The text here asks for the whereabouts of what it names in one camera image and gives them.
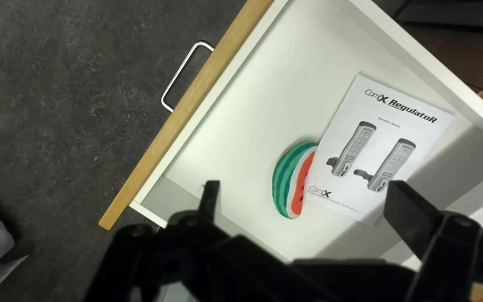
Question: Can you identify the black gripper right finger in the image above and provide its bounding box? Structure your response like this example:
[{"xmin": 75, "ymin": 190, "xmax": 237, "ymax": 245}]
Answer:
[{"xmin": 383, "ymin": 179, "xmax": 483, "ymax": 302}]

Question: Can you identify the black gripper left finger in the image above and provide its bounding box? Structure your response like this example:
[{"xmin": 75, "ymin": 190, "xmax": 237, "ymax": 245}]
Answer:
[{"xmin": 85, "ymin": 178, "xmax": 289, "ymax": 302}]

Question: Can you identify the plush watermelon slice toy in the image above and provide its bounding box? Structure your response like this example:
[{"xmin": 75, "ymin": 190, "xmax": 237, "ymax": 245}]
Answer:
[{"xmin": 271, "ymin": 137, "xmax": 319, "ymax": 221}]

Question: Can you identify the white drawer with wooden front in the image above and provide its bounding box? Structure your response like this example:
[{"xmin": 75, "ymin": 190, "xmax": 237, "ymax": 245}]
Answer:
[{"xmin": 98, "ymin": 0, "xmax": 483, "ymax": 265}]

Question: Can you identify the metal drawer handle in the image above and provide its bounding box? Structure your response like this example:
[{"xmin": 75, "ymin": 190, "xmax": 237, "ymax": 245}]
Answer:
[{"xmin": 160, "ymin": 40, "xmax": 217, "ymax": 114}]

